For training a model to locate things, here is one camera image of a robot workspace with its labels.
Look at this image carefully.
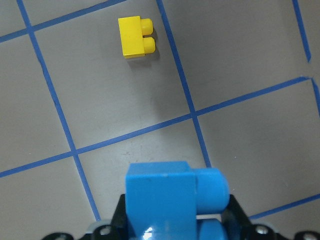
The yellow toy block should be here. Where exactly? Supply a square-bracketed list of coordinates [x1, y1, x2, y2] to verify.
[118, 16, 156, 59]

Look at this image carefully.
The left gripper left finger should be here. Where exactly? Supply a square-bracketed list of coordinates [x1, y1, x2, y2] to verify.
[111, 194, 127, 227]

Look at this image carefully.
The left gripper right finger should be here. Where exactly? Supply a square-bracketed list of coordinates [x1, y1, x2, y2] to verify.
[221, 194, 252, 227]

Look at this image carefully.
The blue toy block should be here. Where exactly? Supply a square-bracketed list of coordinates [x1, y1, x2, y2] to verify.
[125, 161, 230, 240]

